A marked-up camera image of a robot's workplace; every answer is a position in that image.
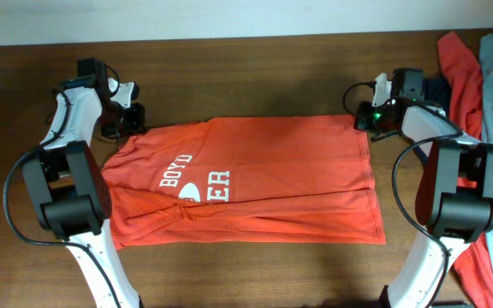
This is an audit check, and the navy garment in pile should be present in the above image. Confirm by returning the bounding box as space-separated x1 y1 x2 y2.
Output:
423 77 452 116

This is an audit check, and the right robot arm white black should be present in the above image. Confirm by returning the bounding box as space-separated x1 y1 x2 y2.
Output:
354 98 493 307

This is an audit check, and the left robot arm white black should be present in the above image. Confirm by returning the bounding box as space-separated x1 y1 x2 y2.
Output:
19 79 143 307

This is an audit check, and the red shirt in pile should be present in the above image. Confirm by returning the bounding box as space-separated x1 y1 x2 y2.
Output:
437 32 483 139

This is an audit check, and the orange soccer t-shirt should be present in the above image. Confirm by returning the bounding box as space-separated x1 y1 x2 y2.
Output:
102 115 385 248

